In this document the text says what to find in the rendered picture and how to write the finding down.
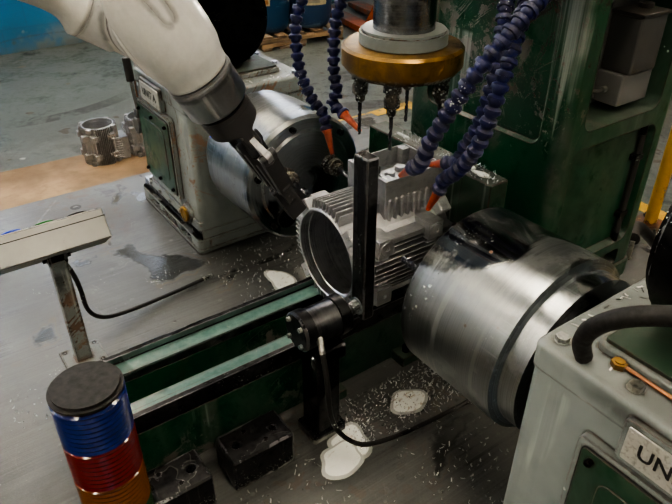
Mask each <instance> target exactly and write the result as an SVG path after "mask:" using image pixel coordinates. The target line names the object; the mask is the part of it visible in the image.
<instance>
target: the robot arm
mask: <svg viewBox="0 0 672 504"><path fill-rule="evenodd" d="M18 1H22V2H25V3H28V4H30V5H33V6H36V7H38V8H41V9H43V10H45V11H47V12H49V13H51V14H53V15H54V16H55V17H57V19H58V20H59V21H60V22H61V24H62V25H63V27H64V30H65V31H66V33H67V34H70V35H72V36H75V37H77V38H79V39H82V40H84V41H86V42H89V43H91V44H93V45H95V46H97V47H100V48H102V49H104V50H106V51H108V52H114V51H115V52H117V53H119V54H121V55H124V56H127V57H129V58H130V59H131V60H132V61H133V62H134V63H135V64H136V65H137V66H138V68H139V69H140V70H141V71H142V72H143V73H144V74H146V75H147V76H148V77H150V78H152V79H153V80H155V81H156V82H158V83H159V84H161V85H162V86H163V87H164V88H165V89H166V90H167V91H168V92H169V93H170V95H171V97H172V98H173V99H174V100H175V101H176V102H177V103H178V104H179V106H180V107H181V108H182V109H183V111H184V112H185V113H186V115H187V116H188V117H189V118H190V120H191V121H192V122H194V123H196V124H201V125H202V127H203V128H204V129H205V131H206V132H207V133H208V134H209V136H210V137H211V138H212V139H213V140H214V141H216V142H220V143H225V142H228V143H229V144H230V146H232V147H233V148H234V149H235V150H236V151H237V153H238V154H239V155H240V156H241V158H242V159H243V160H244V161H245V162H246V164H247V165H248V166H249V167H250V168H251V170H252V171H253V172H254V173H255V175H256V176H257V178H258V179H259V180H261V181H262V180H263V181H264V183H265V185H266V186H267V187H270V186H271V187H270V188H269V190H270V194H271V195H272V196H273V197H275V198H276V200H277V201H278V202H279V204H280V205H281V206H282V208H283V209H284V210H285V212H286V213H287V214H288V216H289V217H291V218H292V219H293V220H295V219H296V218H297V217H298V216H299V215H300V214H301V213H302V212H303V211H304V210H305V209H306V208H307V207H306V205H305V204H304V203H303V201H302V200H301V198H300V197H299V195H298V194H297V193H296V191H295V190H294V188H293V187H292V186H293V185H294V184H293V182H292V181H291V179H290V177H289V176H288V174H287V172H286V170H285V169H284V167H283V165H282V163H281V162H280V160H279V158H278V156H277V152H276V150H275V149H274V148H272V147H270V148H269V147H268V146H267V145H266V143H265V142H264V140H263V136H262V134H261V133H260V132H259V130H258V129H256V128H255V129H254V130H253V124H254V121H255V119H256V114H257V113H256V108H255V107H254V105H253V104H252V102H251V101H250V99H249V98H248V96H247V95H246V93H245V91H246V86H245V82H244V81H243V80H242V78H241V77H240V75H239V74H238V72H237V71H236V69H235V68H234V66H233V65H232V63H231V61H230V59H229V57H228V56H227V55H226V54H225V52H224V51H223V49H222V47H221V44H220V42H219V38H218V35H217V32H216V30H215V28H214V26H213V25H212V23H211V21H210V19H209V17H208V16H207V14H206V13H205V11H204V10H203V8H202V6H201V5H200V3H199V2H198V1H197V0H18Z"/></svg>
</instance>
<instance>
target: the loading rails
mask: <svg viewBox="0 0 672 504"><path fill-rule="evenodd" d="M404 291H405V290H404V289H403V288H398V289H396V290H394V291H392V297H391V301H390V302H387V303H385V304H383V305H380V306H378V307H376V306H373V316H372V317H370V318H368V319H366V320H362V319H361V318H359V317H358V316H357V315H356V314H354V326H353V329H352V331H350V332H348V333H346V334H344V335H342V336H339V337H340V338H341V339H342V340H343V341H344V342H346V356H344V357H342V358H340V389H339V400H341V399H343V398H345V397H346V396H347V388H346V387H345V386H344V385H343V384H342V383H341V382H343V381H345V380H347V379H349V378H351V377H353V376H355V375H357V374H359V373H361V372H363V371H365V370H367V369H369V368H371V367H373V366H375V365H377V364H379V363H381V362H383V361H385V360H387V359H389V358H391V357H392V359H394V360H395V361H396V362H397V363H398V364H399V365H401V366H402V367H405V366H406V365H408V364H410V363H412V362H414V361H416V360H418V359H419V358H418V357H417V356H415V355H414V354H413V353H412V352H411V351H410V350H409V349H408V347H407V346H406V344H405V342H404V339H403V335H402V329H401V316H402V308H403V303H404V298H405V295H404ZM322 299H323V295H320V292H318V291H317V288H315V286H314V280H313V278H312V277H311V276H310V277H308V278H305V279H303V280H300V281H298V282H295V283H293V284H290V285H287V286H285V287H282V288H280V289H277V290H275V291H272V292H270V293H267V294H265V295H262V296H260V297H257V298H255V299H252V300H250V301H247V302H245V303H242V304H240V305H237V306H235V307H232V308H229V309H227V310H224V311H222V312H219V313H217V314H214V315H212V316H209V317H207V318H204V319H202V320H199V321H197V322H194V323H192V324H189V325H187V326H184V327H182V328H179V329H177V330H174V331H171V332H169V333H166V334H164V335H161V336H159V337H156V338H154V339H151V340H149V341H146V342H144V343H141V344H139V345H136V346H134V347H131V348H129V349H126V350H124V351H121V352H119V353H116V354H113V355H111V356H108V357H106V358H103V359H101V360H98V361H101V362H107V363H110V364H113V365H115V366H117V367H118V368H119V369H120V370H121V371H122V373H123V376H124V380H125V385H126V389H127V393H128V397H129V401H130V405H131V409H132V413H133V417H134V422H135V426H136V430H137V434H138V438H139V442H140V447H141V451H142V454H143V459H144V463H145V467H146V471H147V472H149V471H151V470H153V469H155V468H157V467H159V466H161V465H163V464H166V463H168V462H170V461H172V460H173V459H175V458H177V457H179V456H181V455H183V454H185V453H187V452H189V451H191V450H193V449H194V450H196V451H197V453H198V454H201V453H203V452H205V451H207V450H209V449H211V448H213V447H215V446H216V444H215V442H216V438H218V437H219V436H221V435H223V434H225V433H227V432H229V431H231V430H233V429H235V428H238V427H240V426H242V425H243V424H245V423H247V422H249V421H251V420H253V419H255V418H257V417H259V416H261V415H263V414H265V413H267V412H269V411H271V410H275V411H276V412H277V414H280V413H282V412H284V411H286V410H288V409H290V408H292V407H294V406H296V405H298V404H300V403H302V402H303V376H302V360H301V359H300V358H299V357H298V356H297V355H296V354H295V345H294V344H293V342H292V340H291V339H290V338H289V339H288V338H287V334H288V331H287V328H286V316H287V314H288V312H290V311H292V310H295V309H297V308H300V307H301V308H304V307H307V306H309V305H312V304H314V303H316V302H319V301H321V300H322Z"/></svg>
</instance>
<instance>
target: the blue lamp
mask: <svg viewBox="0 0 672 504"><path fill-rule="evenodd" d="M48 407H49V406H48ZM49 409H50V413H51V415H52V418H53V421H54V424H55V427H56V430H57V433H58V436H59V439H60V442H61V445H62V447H63V448H64V449H65V450H66V451H67V452H69V453H70V454H73V455H75V456H80V457H92V456H97V455H101V454H104V453H107V452H109V451H111V450H113V449H115V448H116V447H118V446H119V445H121V444H122V443H123V442H124V441H125V440H126V439H127V438H128V436H129V435H130V433H131V431H132V429H133V426H134V417H133V413H132V409H131V405H130V401H129V397H128V393H127V389H126V385H125V380H124V387H123V390H122V392H121V393H120V395H119V396H118V397H117V398H116V399H115V401H113V402H112V403H111V404H110V406H108V407H107V408H105V409H104V410H102V411H100V412H98V413H95V414H92V415H89V416H84V417H76V416H74V417H72V416H64V415H60V414H58V413H56V412H54V411H53V410H52V409H51V408H50V407H49Z"/></svg>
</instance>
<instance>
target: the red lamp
mask: <svg viewBox="0 0 672 504"><path fill-rule="evenodd" d="M62 448H63V447H62ZM63 451H64V454H65V457H66V460H67V463H68V465H69V468H70V471H71V474H72V477H73V480H74V482H75V483H76V485H77V486H79V487H80V488H81V489H83V490H86V491H89V492H106V491H110V490H113V489H116V488H118V487H120V486H122V485H124V484H125V483H127V482H128V481H129V480H130V479H132V477H133V476H134V475H135V474H136V473H137V472H138V470H139V468H140V466H141V463H142V458H143V456H142V451H141V447H140V442H139V438H138V434H137V430H136V426H135V422H134V426H133V429H132V431H131V433H130V435H129V436H128V438H127V439H126V440H125V441H124V442H123V443H122V444H121V445H119V446H118V447H116V448H115V449H113V450H111V451H109V452H107V453H104V454H101V455H97V456H92V457H80V456H75V455H73V454H70V453H69V452H67V451H66V450H65V449H64V448H63Z"/></svg>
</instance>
